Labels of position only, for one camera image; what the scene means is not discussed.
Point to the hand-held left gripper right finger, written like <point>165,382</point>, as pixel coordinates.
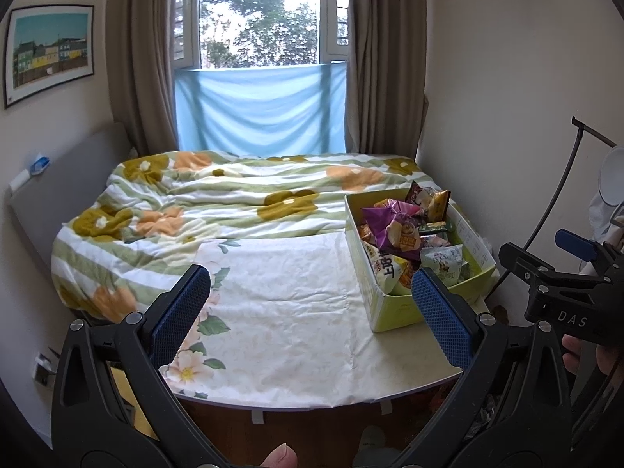
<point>441,317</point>

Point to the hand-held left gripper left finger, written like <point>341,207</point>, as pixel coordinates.
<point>180,312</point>

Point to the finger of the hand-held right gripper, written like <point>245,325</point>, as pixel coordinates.
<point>529,265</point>
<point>575,243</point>

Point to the green cardboard box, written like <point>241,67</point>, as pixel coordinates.
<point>404,309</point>

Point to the silver printed snack packet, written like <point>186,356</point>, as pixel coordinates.
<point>441,263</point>

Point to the white black-lettered snack packet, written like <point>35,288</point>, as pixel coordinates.
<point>387,273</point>

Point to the small dark green packet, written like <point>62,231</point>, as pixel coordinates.
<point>434,228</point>

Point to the purple chip packet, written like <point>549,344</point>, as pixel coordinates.
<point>387,219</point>

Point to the dark orange-edged snack packet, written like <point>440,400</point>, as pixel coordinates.
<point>426,200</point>

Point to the person's right hand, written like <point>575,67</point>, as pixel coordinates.
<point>610,358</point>

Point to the person's left hand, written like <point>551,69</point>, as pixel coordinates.
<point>280,458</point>

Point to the white table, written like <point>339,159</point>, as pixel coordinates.
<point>424,356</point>

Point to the white round object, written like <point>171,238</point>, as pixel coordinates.
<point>613,175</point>

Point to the yellow box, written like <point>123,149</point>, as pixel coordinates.
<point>131,399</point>

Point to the black curved rod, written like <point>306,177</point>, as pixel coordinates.
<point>578,141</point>

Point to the floral tablecloth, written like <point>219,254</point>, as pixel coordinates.
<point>292,312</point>

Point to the floral striped blanket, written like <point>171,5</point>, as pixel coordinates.
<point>219,190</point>

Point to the grey-green slipper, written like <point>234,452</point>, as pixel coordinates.
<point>370,446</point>

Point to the grey headboard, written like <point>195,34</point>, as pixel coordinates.
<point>63,190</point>

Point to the blue white plastic object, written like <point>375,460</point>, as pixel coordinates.
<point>40,165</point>

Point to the small white box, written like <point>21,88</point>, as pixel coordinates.
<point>19,180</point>

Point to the light blue cloth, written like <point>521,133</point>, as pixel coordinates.
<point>258,107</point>

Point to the brown curtain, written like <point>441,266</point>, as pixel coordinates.
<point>141,48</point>
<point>385,58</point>

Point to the framed town picture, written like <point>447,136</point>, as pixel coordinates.
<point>48,48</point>

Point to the window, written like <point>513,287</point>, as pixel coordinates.
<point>258,9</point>

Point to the white wall socket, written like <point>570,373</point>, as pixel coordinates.
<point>43,368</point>

